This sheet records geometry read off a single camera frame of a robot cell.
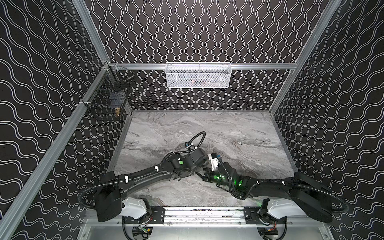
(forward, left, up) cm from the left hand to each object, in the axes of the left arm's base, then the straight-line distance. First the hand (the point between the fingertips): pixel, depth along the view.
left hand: (204, 165), depth 76 cm
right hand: (-2, +5, -3) cm, 6 cm away
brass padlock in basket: (+23, +48, +15) cm, 55 cm away
